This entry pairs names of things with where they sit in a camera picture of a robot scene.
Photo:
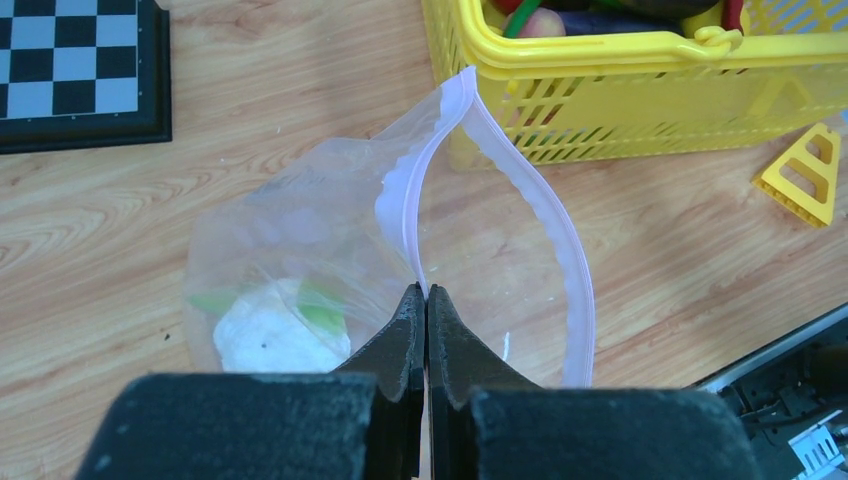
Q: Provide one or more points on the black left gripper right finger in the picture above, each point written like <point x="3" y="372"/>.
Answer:
<point x="487" y="421"/>

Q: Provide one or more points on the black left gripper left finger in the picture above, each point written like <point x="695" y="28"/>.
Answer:
<point x="362" y="420"/>

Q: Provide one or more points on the white green toy cauliflower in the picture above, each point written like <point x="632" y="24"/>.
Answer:
<point x="282" y="326"/>

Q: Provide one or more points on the clear zip top bag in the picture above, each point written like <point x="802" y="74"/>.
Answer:
<point x="440" y="197"/>

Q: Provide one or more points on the yellow plastic basket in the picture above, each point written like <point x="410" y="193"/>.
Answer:
<point x="581" y="98"/>

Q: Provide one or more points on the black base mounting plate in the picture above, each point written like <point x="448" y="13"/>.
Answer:
<point x="791" y="396"/>

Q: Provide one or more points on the green toy pea pod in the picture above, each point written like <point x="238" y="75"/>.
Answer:
<point x="519" y="18"/>

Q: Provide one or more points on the yellow triangular plastic piece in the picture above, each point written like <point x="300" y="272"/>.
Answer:
<point x="803" y="178"/>

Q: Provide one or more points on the pink toy onion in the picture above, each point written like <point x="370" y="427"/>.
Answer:
<point x="543" y="23"/>

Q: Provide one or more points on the purple toy eggplant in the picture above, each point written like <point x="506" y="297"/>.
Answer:
<point x="578" y="23"/>

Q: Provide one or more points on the red toy tomato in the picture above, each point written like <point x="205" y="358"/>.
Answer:
<point x="506" y="7"/>

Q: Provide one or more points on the black white checkerboard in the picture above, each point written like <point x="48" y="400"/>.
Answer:
<point x="81" y="74"/>

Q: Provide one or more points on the red toy chili pepper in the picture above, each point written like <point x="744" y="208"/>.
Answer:
<point x="732" y="15"/>

